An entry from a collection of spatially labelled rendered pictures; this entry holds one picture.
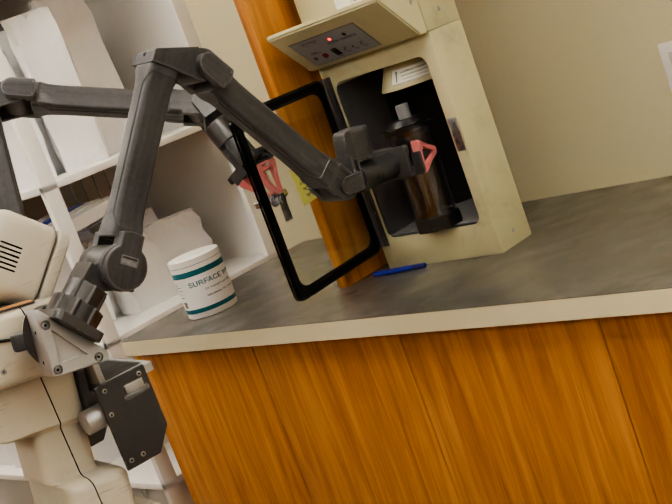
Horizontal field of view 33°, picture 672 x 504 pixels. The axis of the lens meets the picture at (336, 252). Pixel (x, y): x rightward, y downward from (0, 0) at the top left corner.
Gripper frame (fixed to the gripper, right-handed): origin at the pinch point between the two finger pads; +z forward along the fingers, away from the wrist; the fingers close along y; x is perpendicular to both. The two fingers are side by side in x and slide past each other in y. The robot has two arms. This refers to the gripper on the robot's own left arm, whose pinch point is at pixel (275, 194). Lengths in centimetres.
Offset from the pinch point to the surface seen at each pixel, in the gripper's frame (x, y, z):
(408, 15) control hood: -15.2, -43.0, -6.3
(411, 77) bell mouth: -22.8, -29.1, 0.4
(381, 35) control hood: -15.1, -35.4, -7.9
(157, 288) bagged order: -36, 93, -19
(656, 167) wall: -60, -37, 47
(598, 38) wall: -61, -47, 18
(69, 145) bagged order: -30, 75, -62
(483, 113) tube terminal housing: -27.3, -33.3, 15.7
